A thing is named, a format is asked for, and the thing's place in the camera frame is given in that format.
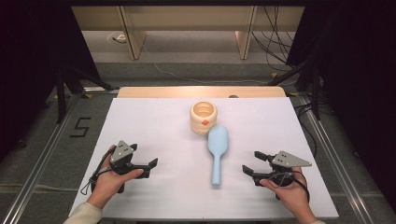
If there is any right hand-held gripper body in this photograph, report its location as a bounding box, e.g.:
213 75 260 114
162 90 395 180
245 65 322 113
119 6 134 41
252 150 313 188

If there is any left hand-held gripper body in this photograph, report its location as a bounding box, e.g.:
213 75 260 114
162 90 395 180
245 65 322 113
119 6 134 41
109 140 149 179

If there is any light blue rice paddle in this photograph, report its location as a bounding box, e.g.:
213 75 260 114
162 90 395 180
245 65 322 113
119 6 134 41
207 124 229 188

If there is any cream ribbed cup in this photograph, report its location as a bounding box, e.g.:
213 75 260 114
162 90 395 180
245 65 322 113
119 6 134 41
189 100 219 135

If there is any person's left hand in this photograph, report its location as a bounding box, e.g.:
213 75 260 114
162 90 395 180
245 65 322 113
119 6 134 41
87 145 145 210

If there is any person's right hand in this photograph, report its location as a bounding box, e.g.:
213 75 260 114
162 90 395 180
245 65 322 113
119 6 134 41
260 167 313 217

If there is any white board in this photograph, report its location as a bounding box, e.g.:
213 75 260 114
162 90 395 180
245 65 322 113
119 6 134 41
68 97 340 220

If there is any black metal stand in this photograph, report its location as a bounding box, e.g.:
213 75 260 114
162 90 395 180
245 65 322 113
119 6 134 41
267 58 322 121
55 65 120 124

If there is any wooden table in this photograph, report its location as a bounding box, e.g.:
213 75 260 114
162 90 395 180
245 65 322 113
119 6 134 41
116 86 288 99

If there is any black curtain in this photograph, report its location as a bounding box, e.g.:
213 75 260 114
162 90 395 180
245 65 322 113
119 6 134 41
286 0 396 203
0 0 101 163

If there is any beige desk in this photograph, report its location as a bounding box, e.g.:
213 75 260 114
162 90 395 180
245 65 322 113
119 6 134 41
70 5 306 61

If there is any left hand-held gripper cable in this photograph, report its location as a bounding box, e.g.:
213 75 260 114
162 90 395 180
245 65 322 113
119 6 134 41
79 146 117 196

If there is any hand-held gripper cable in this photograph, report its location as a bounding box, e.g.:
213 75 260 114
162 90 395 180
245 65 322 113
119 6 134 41
79 146 117 196
290 169 311 203

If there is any right hand-held gripper cable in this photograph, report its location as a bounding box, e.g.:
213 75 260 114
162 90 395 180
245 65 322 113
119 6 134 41
290 169 311 203

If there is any metal floor rail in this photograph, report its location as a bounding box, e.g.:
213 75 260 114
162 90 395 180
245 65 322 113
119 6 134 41
298 95 378 224
0 92 84 224

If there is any white floor cable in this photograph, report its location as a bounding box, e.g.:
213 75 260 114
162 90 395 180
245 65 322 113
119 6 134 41
141 43 300 87

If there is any beige floor cable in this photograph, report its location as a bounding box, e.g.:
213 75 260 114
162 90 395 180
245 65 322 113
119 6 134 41
0 182 79 193

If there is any black cable bundle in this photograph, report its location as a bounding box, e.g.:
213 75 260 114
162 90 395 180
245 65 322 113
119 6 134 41
251 6 301 73

